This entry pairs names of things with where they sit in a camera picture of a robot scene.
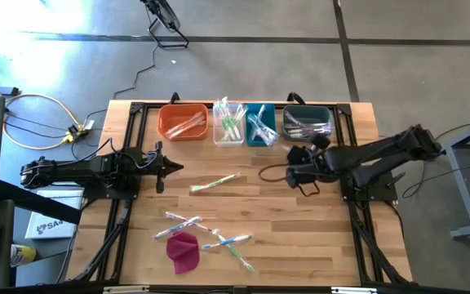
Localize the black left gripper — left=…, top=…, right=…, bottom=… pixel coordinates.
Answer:
left=135, top=140, right=184, bottom=194

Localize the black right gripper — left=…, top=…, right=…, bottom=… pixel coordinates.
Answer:
left=286, top=134, right=335, bottom=189

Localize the blue toothbrush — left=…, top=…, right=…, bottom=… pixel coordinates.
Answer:
left=201, top=234, right=253, bottom=251
left=259, top=121, right=280, bottom=146
left=255, top=118, right=280, bottom=148
left=252, top=104, right=267, bottom=142
left=247, top=113, right=280, bottom=140
left=153, top=216, right=204, bottom=241

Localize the clear plastic utensil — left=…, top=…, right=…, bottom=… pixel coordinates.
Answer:
left=284, top=114, right=313, bottom=134

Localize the orange plastic bin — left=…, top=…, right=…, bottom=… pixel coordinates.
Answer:
left=157, top=103, right=210, bottom=142

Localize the dark grey plastic bin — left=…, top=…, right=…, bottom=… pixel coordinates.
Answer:
left=282, top=105, right=334, bottom=142

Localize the teal blue plastic bin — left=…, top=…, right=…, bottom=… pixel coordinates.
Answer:
left=244, top=102, right=278, bottom=148

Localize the clear plastic bin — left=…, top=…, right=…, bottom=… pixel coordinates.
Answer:
left=211, top=101, right=246, bottom=149

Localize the magenta cloth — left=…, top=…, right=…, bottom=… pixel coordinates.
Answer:
left=165, top=230, right=201, bottom=275

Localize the power strip with plugs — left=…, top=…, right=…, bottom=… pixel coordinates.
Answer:
left=62, top=118, right=96, bottom=145

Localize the white printed box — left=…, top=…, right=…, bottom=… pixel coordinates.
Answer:
left=24, top=189, right=86, bottom=241

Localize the black desk beam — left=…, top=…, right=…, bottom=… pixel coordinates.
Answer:
left=0, top=179, right=83, bottom=226

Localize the black floor fan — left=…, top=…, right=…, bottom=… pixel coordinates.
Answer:
left=139, top=0, right=190, bottom=50

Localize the wooden workbench with clutter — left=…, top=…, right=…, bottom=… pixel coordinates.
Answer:
left=438, top=114, right=470, bottom=240

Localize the yellow white can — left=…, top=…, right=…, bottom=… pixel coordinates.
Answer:
left=9, top=243, right=38, bottom=269

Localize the black fan power cable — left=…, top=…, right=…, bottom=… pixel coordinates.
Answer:
left=111, top=42, right=158, bottom=100

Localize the silver bracket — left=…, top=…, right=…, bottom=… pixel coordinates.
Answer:
left=103, top=285, right=151, bottom=294
left=330, top=287, right=379, bottom=294

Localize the yellow cable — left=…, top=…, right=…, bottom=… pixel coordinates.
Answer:
left=1, top=92, right=87, bottom=151

